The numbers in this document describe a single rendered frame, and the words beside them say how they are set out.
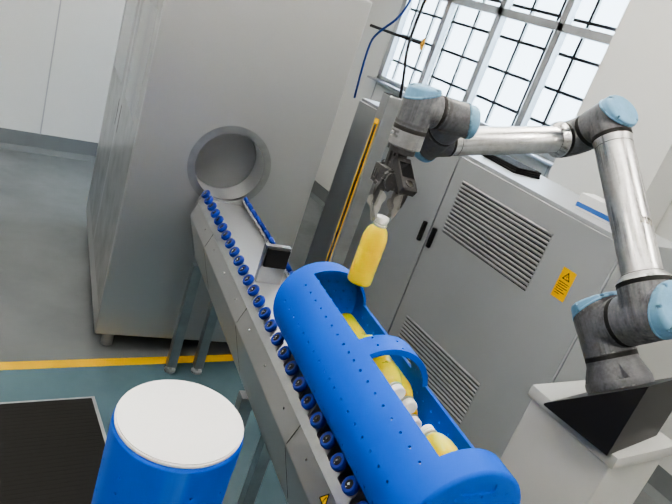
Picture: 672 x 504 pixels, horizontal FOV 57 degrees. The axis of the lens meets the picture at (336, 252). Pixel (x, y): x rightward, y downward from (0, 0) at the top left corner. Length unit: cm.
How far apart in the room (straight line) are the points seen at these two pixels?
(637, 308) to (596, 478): 48
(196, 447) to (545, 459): 110
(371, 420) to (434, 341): 213
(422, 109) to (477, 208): 174
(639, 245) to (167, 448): 134
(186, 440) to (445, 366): 225
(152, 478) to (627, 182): 147
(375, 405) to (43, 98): 495
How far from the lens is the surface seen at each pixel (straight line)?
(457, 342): 338
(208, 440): 139
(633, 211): 195
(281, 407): 182
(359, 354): 152
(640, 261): 190
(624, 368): 196
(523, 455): 209
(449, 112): 166
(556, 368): 300
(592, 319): 197
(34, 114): 600
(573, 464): 199
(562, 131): 210
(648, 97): 403
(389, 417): 137
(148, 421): 140
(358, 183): 245
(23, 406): 280
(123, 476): 139
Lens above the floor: 193
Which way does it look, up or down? 20 degrees down
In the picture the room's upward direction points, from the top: 20 degrees clockwise
